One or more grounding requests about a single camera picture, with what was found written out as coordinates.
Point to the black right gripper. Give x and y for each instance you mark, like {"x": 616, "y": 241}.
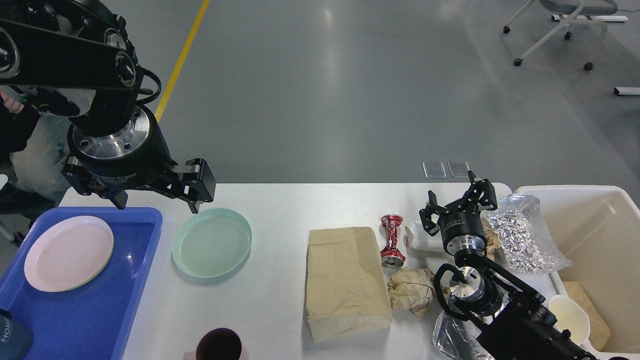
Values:
{"x": 461, "y": 229}

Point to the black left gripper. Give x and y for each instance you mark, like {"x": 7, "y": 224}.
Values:
{"x": 133, "y": 158}

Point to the mint green plate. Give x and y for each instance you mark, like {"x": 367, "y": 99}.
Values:
{"x": 212, "y": 243}

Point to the pink mug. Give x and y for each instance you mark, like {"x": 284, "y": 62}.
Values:
{"x": 219, "y": 344}

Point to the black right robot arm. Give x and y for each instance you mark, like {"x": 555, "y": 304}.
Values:
{"x": 510, "y": 315}

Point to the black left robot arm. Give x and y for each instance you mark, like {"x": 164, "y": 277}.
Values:
{"x": 74, "y": 59}

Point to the right floor outlet plate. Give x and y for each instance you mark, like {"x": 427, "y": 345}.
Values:
{"x": 458, "y": 169}

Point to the floor outlet plate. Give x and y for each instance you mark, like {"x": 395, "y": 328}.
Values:
{"x": 458, "y": 169}
{"x": 434, "y": 170}

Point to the left floor outlet plate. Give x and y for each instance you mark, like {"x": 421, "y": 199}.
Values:
{"x": 434, "y": 170}

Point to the small crumpled brown paper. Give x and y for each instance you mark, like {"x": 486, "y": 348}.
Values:
{"x": 493, "y": 240}

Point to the white paper cup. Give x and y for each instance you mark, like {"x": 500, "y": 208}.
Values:
{"x": 417, "y": 238}

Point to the silver foil bag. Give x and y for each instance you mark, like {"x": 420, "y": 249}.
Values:
{"x": 527, "y": 244}

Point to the crushed red soda can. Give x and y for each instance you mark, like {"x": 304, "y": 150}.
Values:
{"x": 391, "y": 256}

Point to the crumpled brown paper ball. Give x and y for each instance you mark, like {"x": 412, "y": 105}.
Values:
{"x": 412, "y": 289}

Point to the pink plate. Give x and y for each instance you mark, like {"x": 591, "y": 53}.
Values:
{"x": 69, "y": 254}

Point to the seated person grey hoodie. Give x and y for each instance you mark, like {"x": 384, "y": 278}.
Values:
{"x": 33, "y": 149}

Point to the beige plastic bin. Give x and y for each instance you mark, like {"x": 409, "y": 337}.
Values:
{"x": 598, "y": 229}

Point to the flat brown paper bag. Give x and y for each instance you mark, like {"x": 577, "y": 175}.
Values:
{"x": 346, "y": 292}

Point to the blue plastic tray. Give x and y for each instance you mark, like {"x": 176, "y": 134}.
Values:
{"x": 93, "y": 321}

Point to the white bowl in bin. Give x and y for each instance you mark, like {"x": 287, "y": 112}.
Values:
{"x": 570, "y": 316}

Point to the brown cardboard in bin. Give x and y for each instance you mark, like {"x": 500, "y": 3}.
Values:
{"x": 600, "y": 332}

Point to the white floor bar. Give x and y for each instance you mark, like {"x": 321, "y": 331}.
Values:
{"x": 626, "y": 91}

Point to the white desk foot bar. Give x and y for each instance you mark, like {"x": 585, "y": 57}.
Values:
{"x": 602, "y": 18}

